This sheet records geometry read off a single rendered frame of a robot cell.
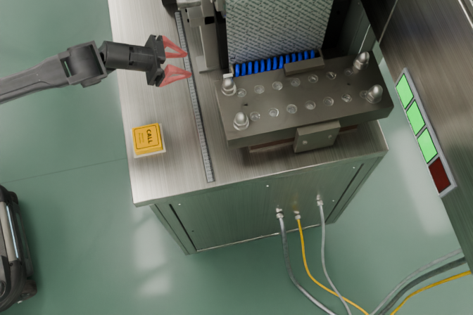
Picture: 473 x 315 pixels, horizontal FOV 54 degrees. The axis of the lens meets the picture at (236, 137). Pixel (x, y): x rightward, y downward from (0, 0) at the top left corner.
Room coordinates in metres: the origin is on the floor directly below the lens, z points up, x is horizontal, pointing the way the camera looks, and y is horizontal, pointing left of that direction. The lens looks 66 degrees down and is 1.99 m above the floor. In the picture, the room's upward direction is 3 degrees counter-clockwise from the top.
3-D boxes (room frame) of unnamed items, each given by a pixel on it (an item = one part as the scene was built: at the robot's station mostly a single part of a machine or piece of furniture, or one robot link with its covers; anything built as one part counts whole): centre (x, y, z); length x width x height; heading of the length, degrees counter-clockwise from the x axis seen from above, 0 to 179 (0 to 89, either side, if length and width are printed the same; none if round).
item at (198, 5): (0.71, 0.07, 1.05); 0.06 x 0.05 x 0.31; 99
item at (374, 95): (0.51, -0.33, 1.05); 0.04 x 0.04 x 0.04
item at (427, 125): (0.35, -0.36, 1.19); 0.25 x 0.01 x 0.07; 9
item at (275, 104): (0.53, -0.16, 1.00); 0.40 x 0.16 x 0.06; 99
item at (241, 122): (0.46, -0.01, 1.05); 0.04 x 0.04 x 0.04
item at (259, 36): (0.64, -0.11, 1.11); 0.23 x 0.01 x 0.18; 99
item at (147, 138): (0.49, 0.23, 0.91); 0.07 x 0.07 x 0.02; 9
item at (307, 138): (0.44, -0.19, 0.97); 0.10 x 0.03 x 0.11; 99
